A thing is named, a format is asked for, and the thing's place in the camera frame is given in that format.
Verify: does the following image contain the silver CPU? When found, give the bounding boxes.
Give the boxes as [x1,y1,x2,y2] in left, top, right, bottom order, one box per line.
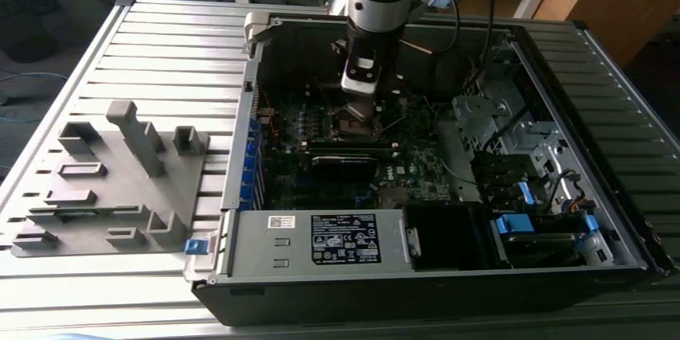
[343,100,379,123]

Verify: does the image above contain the CPU socket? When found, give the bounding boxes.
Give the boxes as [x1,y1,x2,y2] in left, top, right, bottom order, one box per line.
[330,105,384,143]

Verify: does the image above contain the silver drive cage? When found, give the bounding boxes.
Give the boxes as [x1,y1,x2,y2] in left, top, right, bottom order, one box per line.
[451,43,575,182]

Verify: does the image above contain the green motherboard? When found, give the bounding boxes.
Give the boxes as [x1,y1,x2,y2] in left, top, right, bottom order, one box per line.
[254,84,472,212]

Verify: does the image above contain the black graphics card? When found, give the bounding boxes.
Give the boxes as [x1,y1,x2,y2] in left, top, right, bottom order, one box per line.
[310,154,379,184]

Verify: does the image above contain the silver chipset heatsink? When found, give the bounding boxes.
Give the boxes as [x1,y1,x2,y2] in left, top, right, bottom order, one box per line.
[378,186,411,205]

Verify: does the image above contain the blue plastic clip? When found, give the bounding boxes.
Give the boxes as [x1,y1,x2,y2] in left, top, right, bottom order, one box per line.
[514,180,536,205]

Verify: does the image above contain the black plastic shroud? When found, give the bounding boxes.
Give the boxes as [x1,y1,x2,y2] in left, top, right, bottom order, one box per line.
[402,202,494,272]

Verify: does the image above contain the hard disk in blue carrier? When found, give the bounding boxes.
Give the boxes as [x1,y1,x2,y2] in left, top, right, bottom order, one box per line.
[490,213,602,270]

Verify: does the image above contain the grey power supply unit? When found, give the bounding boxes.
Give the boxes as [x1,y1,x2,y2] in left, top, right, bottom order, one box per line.
[227,208,416,278]

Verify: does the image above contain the black PC case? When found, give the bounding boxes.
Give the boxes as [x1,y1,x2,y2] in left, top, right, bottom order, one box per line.
[183,11,680,327]

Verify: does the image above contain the grey parts rack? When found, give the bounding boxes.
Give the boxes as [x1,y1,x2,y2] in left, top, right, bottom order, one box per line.
[8,100,212,258]

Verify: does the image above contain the black office chair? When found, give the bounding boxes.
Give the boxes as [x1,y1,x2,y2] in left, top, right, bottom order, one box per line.
[0,0,60,64]

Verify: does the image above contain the pale blue object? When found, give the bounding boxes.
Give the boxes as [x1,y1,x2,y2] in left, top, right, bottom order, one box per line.
[47,331,116,340]

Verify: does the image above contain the copper coloured flat cable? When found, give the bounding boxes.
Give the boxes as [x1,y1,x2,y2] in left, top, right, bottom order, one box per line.
[400,39,436,55]

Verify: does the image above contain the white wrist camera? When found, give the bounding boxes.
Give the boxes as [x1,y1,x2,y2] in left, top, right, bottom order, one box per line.
[339,57,384,96]

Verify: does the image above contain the grey case latch handle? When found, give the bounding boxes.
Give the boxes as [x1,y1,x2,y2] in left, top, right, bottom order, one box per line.
[243,11,278,55]

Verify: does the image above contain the coloured wire bundle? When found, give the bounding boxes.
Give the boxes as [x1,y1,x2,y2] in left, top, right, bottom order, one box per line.
[563,192,595,214]

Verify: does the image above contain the blue floor cable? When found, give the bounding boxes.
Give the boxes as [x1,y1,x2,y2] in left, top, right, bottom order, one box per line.
[0,71,71,123]

